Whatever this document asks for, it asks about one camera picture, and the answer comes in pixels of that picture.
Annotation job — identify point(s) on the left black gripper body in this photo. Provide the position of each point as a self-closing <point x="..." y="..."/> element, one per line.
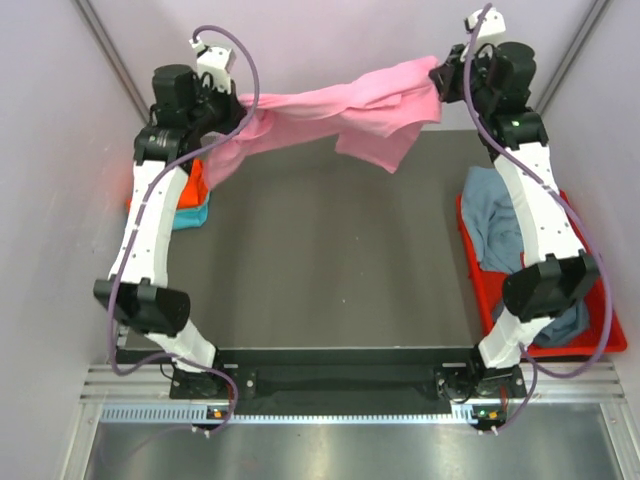
<point x="214" y="109"/>

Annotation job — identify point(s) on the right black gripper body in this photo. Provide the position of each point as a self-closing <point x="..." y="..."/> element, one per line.
<point x="480" y="60"/>

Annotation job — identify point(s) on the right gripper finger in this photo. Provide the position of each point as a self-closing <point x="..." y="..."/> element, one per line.
<point x="448" y="93"/>
<point x="440" y="75"/>

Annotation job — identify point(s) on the pink t shirt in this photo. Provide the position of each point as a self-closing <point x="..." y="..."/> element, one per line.
<point x="376" y="118"/>

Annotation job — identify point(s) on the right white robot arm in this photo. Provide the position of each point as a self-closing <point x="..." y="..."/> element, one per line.
<point x="558" y="271"/>

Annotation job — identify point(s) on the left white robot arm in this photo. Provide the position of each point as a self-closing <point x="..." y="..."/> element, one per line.
<point x="190" y="103"/>

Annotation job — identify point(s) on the folded orange t shirt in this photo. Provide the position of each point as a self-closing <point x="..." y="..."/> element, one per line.
<point x="195" y="193"/>

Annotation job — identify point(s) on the folded teal t shirt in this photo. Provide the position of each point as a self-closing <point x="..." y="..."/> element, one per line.
<point x="190" y="217"/>

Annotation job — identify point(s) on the grey-blue t shirt upper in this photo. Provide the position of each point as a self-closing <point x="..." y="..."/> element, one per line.
<point x="490" y="220"/>

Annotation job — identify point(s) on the grey-blue t shirt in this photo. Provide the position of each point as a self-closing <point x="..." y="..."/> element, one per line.
<point x="565" y="328"/>
<point x="490" y="220"/>

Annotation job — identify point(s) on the red plastic bin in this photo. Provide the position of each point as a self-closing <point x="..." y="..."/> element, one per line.
<point x="488" y="289"/>

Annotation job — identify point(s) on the grey-blue t shirt lower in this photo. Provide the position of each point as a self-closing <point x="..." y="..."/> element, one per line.
<point x="565" y="328"/>

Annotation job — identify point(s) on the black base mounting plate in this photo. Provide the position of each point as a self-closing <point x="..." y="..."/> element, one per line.
<point x="350" y="380"/>

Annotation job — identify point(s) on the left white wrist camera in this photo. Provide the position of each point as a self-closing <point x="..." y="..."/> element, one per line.
<point x="214" y="60"/>

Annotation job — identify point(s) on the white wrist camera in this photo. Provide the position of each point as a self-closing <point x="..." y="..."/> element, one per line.
<point x="214" y="60"/>
<point x="492" y="27"/>

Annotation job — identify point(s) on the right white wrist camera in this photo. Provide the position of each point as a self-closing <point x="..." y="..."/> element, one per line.
<point x="492" y="27"/>

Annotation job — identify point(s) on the left aluminium frame post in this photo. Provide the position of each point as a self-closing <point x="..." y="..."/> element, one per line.
<point x="107" y="47"/>

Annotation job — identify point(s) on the aluminium frame post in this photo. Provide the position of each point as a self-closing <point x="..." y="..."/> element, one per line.
<point x="107" y="47"/>
<point x="586" y="27"/>

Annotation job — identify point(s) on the right aluminium frame post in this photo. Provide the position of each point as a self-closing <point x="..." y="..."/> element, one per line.
<point x="586" y="27"/>

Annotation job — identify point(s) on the grey slotted cable duct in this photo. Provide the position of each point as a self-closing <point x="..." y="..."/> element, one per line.
<point x="209" y="415"/>

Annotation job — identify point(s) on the front aluminium frame rail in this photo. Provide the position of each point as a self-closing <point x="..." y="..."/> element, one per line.
<point x="600" y="384"/>

